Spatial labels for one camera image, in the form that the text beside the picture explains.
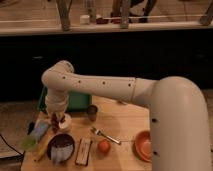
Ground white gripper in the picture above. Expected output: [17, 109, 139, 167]
[45, 96, 68, 117]

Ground dark purple grapes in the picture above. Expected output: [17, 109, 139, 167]
[51, 114, 65, 133]

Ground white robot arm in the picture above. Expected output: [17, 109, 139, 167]
[41, 60, 213, 171]

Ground white paper cup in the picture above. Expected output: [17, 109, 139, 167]
[59, 114, 71, 131]

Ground dark metal cup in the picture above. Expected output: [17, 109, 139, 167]
[87, 105, 98, 121]

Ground green plastic tray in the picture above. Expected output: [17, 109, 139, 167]
[38, 87, 92, 112]

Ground yellow banana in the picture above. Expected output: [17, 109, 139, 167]
[34, 133, 53, 162]

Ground dark bowl with cloth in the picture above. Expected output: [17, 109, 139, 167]
[47, 134, 75, 164]

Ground silver fork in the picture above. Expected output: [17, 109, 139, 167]
[91, 127, 121, 145]

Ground red orange tomato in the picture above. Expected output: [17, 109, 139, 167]
[97, 139, 111, 154]

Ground white jar on shelf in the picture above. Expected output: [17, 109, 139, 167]
[80, 15, 90, 25]

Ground orange plastic bowl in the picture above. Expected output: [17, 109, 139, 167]
[134, 130, 152, 162]

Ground black cable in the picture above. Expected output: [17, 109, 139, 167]
[0, 133, 24, 156]

